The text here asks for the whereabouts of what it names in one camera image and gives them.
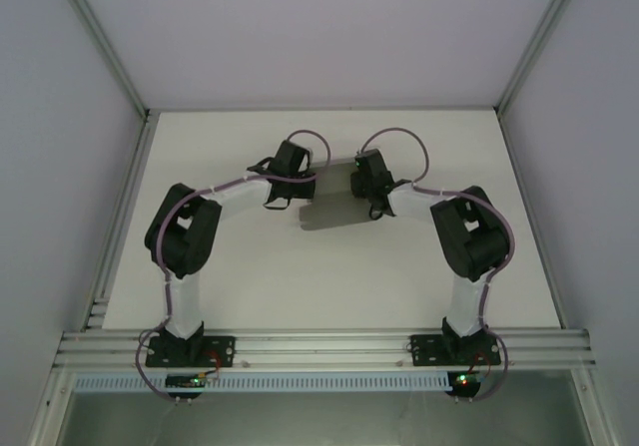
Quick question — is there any circuit board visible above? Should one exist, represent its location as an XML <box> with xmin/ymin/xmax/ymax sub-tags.
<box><xmin>164</xmin><ymin>373</ymin><xmax>224</xmax><ymax>391</ymax></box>
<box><xmin>446</xmin><ymin>369</ymin><xmax>489</xmax><ymax>398</ymax></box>

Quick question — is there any aluminium side rail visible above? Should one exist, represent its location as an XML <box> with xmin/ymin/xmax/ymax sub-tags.
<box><xmin>79</xmin><ymin>110</ymin><xmax>160</xmax><ymax>332</ymax></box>

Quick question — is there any light blue slotted cable duct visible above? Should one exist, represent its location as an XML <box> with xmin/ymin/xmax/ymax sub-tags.
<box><xmin>73</xmin><ymin>371</ymin><xmax>451</xmax><ymax>394</ymax></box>

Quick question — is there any aluminium left frame post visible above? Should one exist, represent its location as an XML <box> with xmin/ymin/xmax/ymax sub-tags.
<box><xmin>52</xmin><ymin>0</ymin><xmax>153</xmax><ymax>118</ymax></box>

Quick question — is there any aluminium strut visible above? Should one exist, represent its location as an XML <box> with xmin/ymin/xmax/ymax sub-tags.
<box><xmin>27</xmin><ymin>368</ymin><xmax>76</xmax><ymax>446</ymax></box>
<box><xmin>571</xmin><ymin>365</ymin><xmax>615</xmax><ymax>446</ymax></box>

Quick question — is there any aluminium right lower strut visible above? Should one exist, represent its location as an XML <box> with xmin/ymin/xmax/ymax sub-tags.
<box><xmin>571</xmin><ymin>365</ymin><xmax>615</xmax><ymax>446</ymax></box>

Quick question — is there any aluminium mounting rail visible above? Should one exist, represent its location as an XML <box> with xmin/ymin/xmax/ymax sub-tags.
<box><xmin>53</xmin><ymin>328</ymin><xmax>598</xmax><ymax>368</ymax></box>

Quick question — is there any left circuit board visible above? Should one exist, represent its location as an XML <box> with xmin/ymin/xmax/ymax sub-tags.
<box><xmin>164</xmin><ymin>373</ymin><xmax>224</xmax><ymax>391</ymax></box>

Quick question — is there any right circuit board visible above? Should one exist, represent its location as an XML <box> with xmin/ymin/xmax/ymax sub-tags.
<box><xmin>446</xmin><ymin>369</ymin><xmax>489</xmax><ymax>398</ymax></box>

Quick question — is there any aluminium frame post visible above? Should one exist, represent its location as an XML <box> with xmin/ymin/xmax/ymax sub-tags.
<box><xmin>52</xmin><ymin>0</ymin><xmax>153</xmax><ymax>118</ymax></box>
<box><xmin>493</xmin><ymin>0</ymin><xmax>588</xmax><ymax>116</ymax></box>

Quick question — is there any grey paper box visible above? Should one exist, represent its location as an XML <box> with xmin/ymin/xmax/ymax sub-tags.
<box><xmin>299</xmin><ymin>158</ymin><xmax>381</xmax><ymax>231</ymax></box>

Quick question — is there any aluminium right frame post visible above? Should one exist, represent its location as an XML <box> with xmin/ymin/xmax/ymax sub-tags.
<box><xmin>493</xmin><ymin>0</ymin><xmax>588</xmax><ymax>116</ymax></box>

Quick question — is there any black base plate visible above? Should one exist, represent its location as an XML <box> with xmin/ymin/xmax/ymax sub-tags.
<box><xmin>408</xmin><ymin>333</ymin><xmax>502</xmax><ymax>367</ymax></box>
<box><xmin>144</xmin><ymin>334</ymin><xmax>237</xmax><ymax>368</ymax></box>

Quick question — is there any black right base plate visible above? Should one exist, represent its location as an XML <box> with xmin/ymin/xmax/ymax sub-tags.
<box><xmin>408</xmin><ymin>333</ymin><xmax>502</xmax><ymax>367</ymax></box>

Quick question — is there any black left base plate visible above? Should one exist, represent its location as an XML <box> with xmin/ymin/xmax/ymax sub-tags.
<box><xmin>144</xmin><ymin>334</ymin><xmax>237</xmax><ymax>368</ymax></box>

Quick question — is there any aluminium left lower strut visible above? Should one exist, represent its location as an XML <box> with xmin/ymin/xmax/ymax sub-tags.
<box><xmin>27</xmin><ymin>368</ymin><xmax>76</xmax><ymax>446</ymax></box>

